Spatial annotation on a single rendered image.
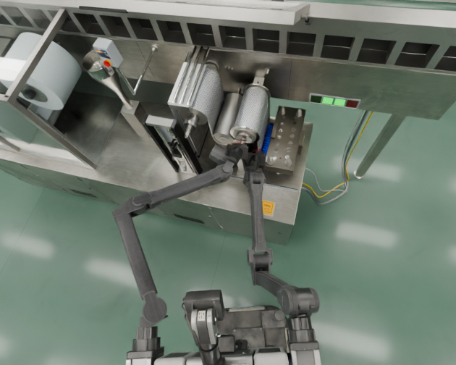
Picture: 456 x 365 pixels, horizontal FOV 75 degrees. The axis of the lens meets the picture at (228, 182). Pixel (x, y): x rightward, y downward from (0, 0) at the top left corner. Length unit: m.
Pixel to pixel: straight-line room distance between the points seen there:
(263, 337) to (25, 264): 2.20
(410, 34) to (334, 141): 1.68
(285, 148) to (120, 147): 1.07
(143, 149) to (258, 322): 1.40
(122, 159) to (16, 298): 1.76
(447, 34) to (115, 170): 1.77
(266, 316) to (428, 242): 1.41
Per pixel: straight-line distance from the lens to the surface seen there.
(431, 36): 1.43
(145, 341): 1.10
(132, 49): 1.82
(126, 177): 1.96
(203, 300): 0.79
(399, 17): 1.40
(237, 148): 1.36
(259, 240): 1.35
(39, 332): 3.14
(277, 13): 0.86
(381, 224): 2.74
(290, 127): 1.75
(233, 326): 2.28
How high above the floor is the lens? 2.51
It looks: 66 degrees down
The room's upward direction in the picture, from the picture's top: 19 degrees counter-clockwise
